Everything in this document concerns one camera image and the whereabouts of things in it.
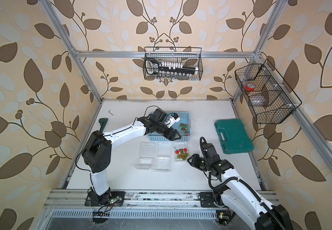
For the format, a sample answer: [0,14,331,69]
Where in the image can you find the black wire basket on right wall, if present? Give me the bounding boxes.
[235,59,302,125]

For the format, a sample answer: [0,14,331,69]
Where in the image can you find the clear lidded jar in basket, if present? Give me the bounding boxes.
[250,94,268,106]

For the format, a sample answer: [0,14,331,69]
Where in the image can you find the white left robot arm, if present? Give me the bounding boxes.
[81,113,181,196]

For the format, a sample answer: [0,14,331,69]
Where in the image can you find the black wire basket on back wall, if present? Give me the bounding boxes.
[143,46,203,81]

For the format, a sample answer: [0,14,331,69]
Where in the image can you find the light blue perforated plastic basket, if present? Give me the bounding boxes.
[147,112,192,142]

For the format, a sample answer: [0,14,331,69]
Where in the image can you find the red tape roll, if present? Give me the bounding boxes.
[244,83,255,92]

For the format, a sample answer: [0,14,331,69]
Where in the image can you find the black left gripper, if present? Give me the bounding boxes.
[155,123,183,141]

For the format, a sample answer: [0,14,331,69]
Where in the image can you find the green pipe wrench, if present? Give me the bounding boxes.
[98,118,108,133]

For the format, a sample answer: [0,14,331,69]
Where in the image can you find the black socket set holder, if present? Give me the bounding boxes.
[144,58,199,75]

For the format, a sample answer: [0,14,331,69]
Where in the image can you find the strawberries in basket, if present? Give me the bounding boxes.
[179,123,190,136]

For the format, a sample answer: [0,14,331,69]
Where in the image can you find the green plastic tool case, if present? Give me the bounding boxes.
[215,118,254,155]

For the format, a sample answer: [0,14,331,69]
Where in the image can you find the black wire basket on wall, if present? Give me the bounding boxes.
[235,59,302,125]
[143,46,203,81]

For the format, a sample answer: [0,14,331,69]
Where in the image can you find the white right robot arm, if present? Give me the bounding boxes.
[188,137,293,230]

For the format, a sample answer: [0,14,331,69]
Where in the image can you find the clear clamshell container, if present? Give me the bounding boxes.
[135,142,156,170]
[153,142,172,172]
[172,143,190,162]

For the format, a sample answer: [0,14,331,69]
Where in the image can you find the packed red strawberries cluster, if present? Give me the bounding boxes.
[175,148,190,161]

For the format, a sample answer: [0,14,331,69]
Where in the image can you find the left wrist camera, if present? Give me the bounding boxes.
[166,113,180,127]

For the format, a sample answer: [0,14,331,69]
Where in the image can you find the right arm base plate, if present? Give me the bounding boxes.
[199,192,225,208]

